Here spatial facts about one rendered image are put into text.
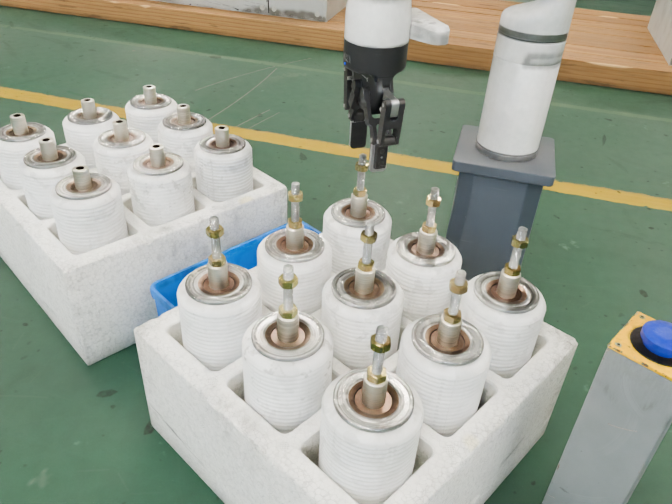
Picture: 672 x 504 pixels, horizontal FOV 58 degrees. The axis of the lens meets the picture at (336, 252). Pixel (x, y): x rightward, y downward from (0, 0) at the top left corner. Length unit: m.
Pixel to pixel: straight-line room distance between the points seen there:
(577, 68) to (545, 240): 1.12
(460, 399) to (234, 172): 0.55
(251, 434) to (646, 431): 0.37
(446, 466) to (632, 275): 0.78
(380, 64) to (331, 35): 1.73
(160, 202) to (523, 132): 0.54
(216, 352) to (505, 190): 0.48
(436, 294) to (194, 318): 0.30
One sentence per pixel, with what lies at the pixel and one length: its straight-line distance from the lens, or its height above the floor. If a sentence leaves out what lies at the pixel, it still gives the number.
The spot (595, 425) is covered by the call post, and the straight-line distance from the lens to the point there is 0.66.
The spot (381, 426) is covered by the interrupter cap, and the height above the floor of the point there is 0.25.
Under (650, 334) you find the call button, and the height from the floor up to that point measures 0.33.
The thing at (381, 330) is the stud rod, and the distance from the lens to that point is 0.51.
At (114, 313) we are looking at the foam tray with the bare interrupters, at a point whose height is 0.08.
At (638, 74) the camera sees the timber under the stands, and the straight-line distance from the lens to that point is 2.39.
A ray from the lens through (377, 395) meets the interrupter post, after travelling 0.56.
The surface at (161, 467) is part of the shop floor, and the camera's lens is 0.85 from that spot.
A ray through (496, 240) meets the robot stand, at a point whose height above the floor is 0.17.
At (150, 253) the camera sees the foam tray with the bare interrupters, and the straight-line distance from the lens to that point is 0.94.
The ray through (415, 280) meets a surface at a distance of 0.75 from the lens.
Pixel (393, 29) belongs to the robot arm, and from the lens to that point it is 0.70.
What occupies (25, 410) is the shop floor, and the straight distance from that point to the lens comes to 0.97.
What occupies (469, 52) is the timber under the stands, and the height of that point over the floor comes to 0.06.
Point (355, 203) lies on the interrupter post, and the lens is 0.82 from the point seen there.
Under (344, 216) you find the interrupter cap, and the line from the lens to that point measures 0.82.
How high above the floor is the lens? 0.68
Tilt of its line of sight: 35 degrees down
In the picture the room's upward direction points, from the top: 3 degrees clockwise
